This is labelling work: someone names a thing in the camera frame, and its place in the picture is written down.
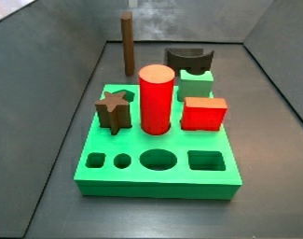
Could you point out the red square block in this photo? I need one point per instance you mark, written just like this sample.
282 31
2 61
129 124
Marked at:
204 113

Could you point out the green shape sorter board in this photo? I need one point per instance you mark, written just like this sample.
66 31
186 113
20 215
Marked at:
182 164

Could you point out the brown star block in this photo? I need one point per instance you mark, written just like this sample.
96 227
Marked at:
113 110

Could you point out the brown long peg object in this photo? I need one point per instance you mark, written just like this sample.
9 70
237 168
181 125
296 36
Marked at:
128 32

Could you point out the green arch block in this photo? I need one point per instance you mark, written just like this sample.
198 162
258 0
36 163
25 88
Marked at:
196 85

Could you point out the black curved stand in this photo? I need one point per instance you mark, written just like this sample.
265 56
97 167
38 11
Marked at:
192 60

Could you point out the red cylinder block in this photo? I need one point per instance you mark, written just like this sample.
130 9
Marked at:
157 79

